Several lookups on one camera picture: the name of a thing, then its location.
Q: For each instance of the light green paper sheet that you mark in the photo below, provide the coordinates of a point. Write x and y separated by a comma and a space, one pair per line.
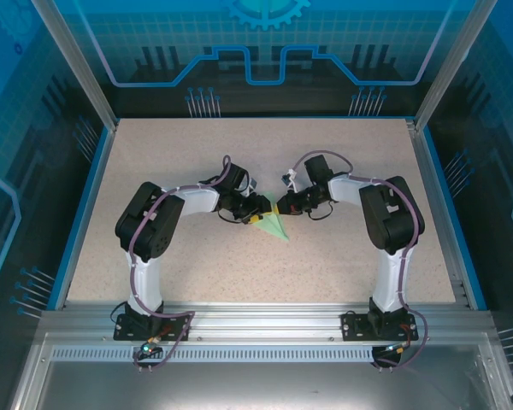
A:
275, 228

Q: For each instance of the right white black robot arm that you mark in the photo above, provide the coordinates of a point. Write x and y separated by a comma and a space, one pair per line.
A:
389, 218

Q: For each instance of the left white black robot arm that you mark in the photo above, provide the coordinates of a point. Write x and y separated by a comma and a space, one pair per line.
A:
149, 226

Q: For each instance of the blue table side border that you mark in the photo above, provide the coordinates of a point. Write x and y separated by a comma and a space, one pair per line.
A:
433, 149
84, 213

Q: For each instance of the grey metal panel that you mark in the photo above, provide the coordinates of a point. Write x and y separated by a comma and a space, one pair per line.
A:
261, 384

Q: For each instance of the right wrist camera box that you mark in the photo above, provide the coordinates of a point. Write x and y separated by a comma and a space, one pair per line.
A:
289, 181

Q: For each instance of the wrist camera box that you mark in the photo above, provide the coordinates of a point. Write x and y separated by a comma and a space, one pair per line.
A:
252, 183
289, 181

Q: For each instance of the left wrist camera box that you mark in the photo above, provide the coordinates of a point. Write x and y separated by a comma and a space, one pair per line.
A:
252, 183

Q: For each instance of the aluminium mounting rail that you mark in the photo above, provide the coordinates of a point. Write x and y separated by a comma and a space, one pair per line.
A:
261, 320

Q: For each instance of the aluminium table side rail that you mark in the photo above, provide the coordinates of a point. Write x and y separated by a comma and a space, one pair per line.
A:
426, 162

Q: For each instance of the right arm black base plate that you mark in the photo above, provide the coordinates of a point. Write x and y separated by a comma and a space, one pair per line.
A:
352, 326

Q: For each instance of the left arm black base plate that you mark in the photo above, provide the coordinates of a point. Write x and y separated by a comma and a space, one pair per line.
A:
128, 331

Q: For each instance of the aluminium frame post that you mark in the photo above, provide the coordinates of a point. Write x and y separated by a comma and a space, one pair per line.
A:
74, 64
453, 64

